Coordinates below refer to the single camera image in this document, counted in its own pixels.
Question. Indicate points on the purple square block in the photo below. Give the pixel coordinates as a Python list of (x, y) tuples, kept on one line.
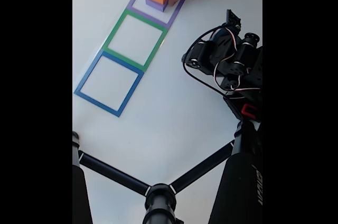
[(155, 6)]

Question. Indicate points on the blue square frame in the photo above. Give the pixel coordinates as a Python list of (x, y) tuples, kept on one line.
[(132, 90)]

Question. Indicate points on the purple square frame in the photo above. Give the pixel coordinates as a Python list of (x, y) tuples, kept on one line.
[(148, 16)]

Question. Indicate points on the black camera tripod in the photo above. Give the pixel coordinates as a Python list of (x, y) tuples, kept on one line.
[(237, 181)]

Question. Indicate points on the green square frame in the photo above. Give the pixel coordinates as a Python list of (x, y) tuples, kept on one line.
[(155, 47)]

